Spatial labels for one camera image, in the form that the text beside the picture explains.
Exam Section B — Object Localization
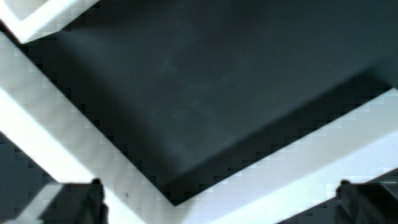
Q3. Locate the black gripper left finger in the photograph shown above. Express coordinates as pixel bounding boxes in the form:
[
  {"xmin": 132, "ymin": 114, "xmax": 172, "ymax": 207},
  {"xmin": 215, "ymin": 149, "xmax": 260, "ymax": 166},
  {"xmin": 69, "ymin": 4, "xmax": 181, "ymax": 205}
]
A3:
[{"xmin": 13, "ymin": 178, "xmax": 110, "ymax": 224}]

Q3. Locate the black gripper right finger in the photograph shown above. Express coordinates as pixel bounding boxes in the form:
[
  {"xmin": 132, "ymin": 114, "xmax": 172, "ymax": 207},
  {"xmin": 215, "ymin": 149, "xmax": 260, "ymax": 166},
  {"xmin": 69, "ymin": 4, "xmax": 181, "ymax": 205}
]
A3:
[{"xmin": 334, "ymin": 180, "xmax": 398, "ymax": 224}]

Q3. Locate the white U-shaped obstacle fence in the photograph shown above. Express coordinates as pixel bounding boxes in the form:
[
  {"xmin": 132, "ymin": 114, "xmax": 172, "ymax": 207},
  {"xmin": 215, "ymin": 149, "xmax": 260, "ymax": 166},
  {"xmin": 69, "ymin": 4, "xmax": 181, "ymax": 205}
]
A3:
[{"xmin": 0, "ymin": 32, "xmax": 398, "ymax": 224}]

